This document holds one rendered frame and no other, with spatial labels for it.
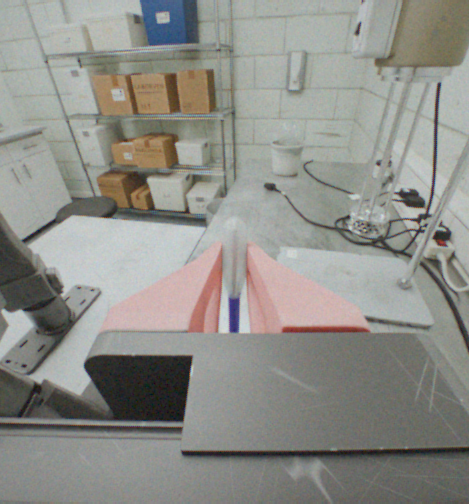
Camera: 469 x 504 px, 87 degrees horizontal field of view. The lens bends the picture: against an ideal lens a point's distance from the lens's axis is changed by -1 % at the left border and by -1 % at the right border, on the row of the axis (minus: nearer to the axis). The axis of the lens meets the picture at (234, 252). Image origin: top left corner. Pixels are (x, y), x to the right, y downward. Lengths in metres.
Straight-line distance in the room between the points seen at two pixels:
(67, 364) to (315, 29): 2.42
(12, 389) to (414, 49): 0.51
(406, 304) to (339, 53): 2.13
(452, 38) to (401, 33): 0.05
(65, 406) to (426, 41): 0.50
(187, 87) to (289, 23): 0.87
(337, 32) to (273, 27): 0.46
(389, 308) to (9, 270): 0.64
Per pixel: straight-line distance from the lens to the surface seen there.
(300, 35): 2.48
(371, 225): 0.50
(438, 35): 0.43
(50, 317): 0.56
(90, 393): 0.31
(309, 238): 0.74
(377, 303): 0.58
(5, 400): 0.25
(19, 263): 0.47
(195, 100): 2.27
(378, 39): 0.42
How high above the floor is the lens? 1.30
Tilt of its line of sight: 37 degrees down
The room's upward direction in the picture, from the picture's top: 2 degrees counter-clockwise
